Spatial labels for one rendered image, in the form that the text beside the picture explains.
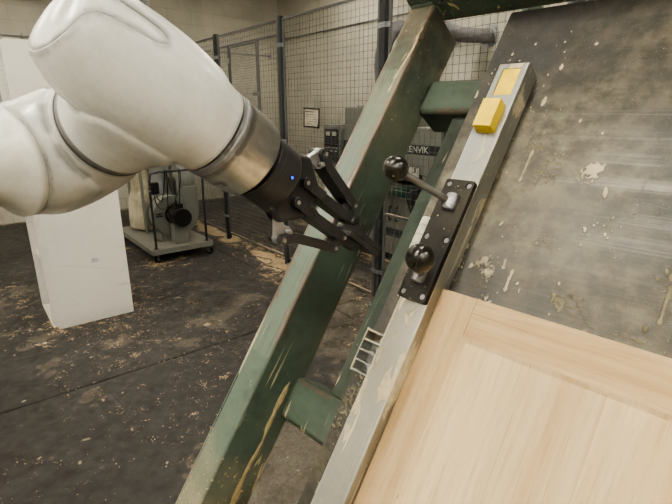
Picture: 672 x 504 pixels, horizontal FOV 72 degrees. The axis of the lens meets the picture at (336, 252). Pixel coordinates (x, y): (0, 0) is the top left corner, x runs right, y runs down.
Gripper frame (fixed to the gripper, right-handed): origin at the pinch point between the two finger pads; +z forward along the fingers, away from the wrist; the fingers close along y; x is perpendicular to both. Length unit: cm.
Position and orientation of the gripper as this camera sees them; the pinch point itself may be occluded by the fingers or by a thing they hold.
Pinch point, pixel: (358, 239)
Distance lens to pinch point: 64.0
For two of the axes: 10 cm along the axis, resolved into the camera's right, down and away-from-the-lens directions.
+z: 5.8, 3.9, 7.1
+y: -4.2, 9.0, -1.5
